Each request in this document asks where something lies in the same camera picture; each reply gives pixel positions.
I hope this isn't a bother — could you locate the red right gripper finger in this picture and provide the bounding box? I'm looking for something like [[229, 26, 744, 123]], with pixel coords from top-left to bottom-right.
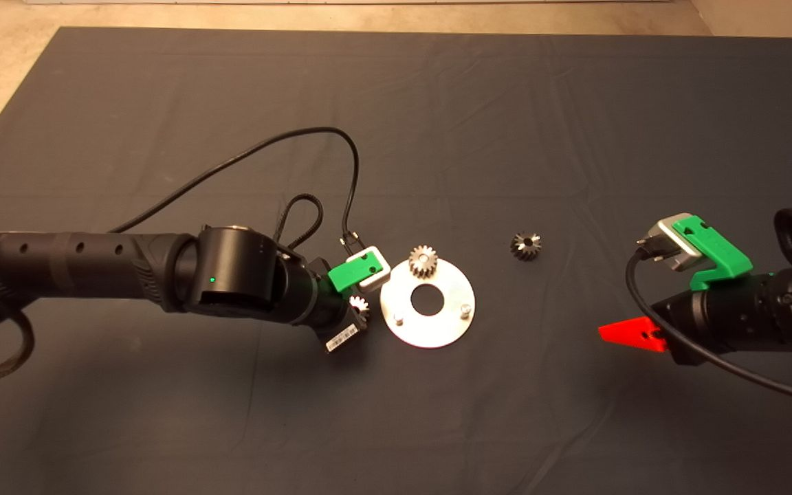
[[598, 318, 669, 354]]

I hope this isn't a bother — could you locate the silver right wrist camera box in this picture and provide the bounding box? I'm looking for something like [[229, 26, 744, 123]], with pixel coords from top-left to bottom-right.
[[654, 219, 705, 272]]

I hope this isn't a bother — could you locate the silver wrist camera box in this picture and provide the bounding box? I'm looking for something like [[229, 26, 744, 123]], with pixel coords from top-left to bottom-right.
[[346, 245, 393, 293], [654, 219, 705, 272]]

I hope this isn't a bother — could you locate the green right camera mount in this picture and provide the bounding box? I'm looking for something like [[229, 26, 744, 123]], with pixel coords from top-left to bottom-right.
[[672, 215, 754, 292]]

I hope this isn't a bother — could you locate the green left camera mount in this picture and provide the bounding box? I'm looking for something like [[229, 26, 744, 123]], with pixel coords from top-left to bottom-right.
[[327, 249, 384, 296]]

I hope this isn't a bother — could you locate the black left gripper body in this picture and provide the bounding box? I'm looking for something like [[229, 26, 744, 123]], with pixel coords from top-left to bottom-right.
[[303, 272, 371, 356]]

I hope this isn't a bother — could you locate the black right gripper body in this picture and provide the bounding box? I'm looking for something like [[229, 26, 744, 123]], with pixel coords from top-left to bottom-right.
[[650, 270, 792, 366]]

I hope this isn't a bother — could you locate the dark grey table cloth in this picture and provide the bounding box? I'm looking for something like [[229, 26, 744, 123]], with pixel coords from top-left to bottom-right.
[[0, 27, 792, 495]]

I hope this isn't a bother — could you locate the round metal carrier plate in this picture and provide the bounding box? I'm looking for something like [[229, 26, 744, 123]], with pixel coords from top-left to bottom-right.
[[379, 260, 476, 349]]

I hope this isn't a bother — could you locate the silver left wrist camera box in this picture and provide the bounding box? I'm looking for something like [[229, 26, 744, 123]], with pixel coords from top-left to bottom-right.
[[346, 245, 393, 293]]

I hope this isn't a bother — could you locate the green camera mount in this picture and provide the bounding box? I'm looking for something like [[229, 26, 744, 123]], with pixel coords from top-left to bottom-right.
[[327, 249, 384, 296], [672, 215, 754, 292]]

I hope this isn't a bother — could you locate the black right camera cable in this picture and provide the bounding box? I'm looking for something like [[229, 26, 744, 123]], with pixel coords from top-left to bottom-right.
[[626, 237, 792, 408]]

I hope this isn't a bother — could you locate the thin braided left wrist cable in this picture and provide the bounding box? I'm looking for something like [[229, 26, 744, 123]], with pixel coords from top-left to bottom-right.
[[274, 195, 325, 252]]

